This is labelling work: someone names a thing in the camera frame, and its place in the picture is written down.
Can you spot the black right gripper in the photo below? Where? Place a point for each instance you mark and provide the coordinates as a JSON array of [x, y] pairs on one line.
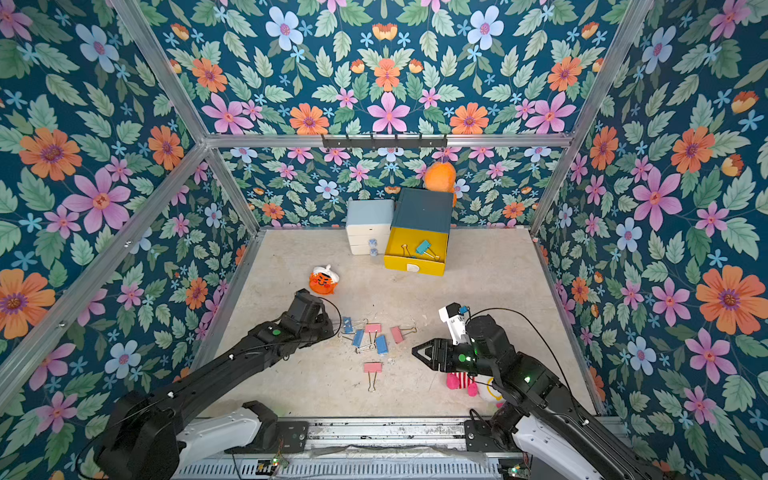
[[447, 355]]

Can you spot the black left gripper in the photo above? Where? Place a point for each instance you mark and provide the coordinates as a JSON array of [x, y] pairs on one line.
[[328, 330]]

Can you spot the blue binder clip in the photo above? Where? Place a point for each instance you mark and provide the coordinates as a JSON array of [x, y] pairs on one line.
[[347, 326], [381, 345], [355, 338]]

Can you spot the pink binder clip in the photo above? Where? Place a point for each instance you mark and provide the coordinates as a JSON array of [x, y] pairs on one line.
[[399, 333], [372, 330], [372, 370]]

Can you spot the pink binder clip bottom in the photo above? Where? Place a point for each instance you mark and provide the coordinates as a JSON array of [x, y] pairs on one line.
[[372, 370]]

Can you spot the teal binder clip bottom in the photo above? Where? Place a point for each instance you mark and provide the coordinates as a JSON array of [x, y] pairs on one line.
[[408, 251]]

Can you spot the teal binder clip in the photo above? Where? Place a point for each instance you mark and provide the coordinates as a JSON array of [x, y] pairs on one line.
[[408, 251], [424, 249]]

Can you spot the yellow top drawer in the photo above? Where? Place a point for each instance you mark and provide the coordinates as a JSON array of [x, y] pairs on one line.
[[393, 259]]

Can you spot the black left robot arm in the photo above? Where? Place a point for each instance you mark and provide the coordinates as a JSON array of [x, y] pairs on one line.
[[143, 437]]

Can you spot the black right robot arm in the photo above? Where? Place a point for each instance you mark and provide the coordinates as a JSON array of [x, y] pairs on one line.
[[539, 415]]

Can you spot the dark teal drawer cabinet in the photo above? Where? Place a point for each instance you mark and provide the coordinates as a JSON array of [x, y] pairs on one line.
[[425, 210]]

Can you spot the orange tiger toy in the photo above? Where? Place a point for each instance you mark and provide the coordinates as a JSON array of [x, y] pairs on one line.
[[323, 280]]

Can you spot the pink striped plush doll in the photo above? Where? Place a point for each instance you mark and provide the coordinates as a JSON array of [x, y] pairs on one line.
[[479, 386]]

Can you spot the light blue white mini drawers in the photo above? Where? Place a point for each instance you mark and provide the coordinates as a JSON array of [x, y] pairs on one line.
[[368, 225]]

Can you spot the orange plush ball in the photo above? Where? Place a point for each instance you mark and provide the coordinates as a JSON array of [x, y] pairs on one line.
[[440, 177]]

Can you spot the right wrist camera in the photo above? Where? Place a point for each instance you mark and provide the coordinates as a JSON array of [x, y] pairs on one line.
[[455, 317]]

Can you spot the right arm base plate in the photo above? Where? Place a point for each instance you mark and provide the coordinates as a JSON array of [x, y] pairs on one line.
[[478, 438]]

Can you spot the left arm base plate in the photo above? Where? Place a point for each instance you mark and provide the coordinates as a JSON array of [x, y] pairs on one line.
[[284, 437]]

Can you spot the black hook rail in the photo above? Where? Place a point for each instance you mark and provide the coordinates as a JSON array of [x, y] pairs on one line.
[[373, 141]]

